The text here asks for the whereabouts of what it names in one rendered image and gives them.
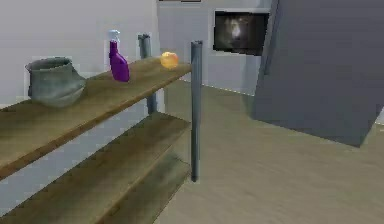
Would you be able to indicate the orange-yellow apple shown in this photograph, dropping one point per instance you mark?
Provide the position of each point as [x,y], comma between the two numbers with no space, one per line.
[169,60]

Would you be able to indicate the purple spray bottle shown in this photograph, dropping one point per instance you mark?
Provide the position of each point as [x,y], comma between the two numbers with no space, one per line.
[119,66]

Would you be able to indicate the wooden shelf with grey posts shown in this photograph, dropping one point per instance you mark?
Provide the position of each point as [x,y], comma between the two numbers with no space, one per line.
[100,96]

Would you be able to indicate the grey fridge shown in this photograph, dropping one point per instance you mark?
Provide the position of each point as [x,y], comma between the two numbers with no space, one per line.
[320,66]

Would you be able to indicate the grey-green ceramic pot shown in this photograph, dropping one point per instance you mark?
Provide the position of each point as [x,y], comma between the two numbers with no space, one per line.
[55,83]

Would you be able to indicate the dark framed wall picture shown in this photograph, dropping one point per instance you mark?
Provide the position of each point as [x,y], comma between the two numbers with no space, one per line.
[180,0]

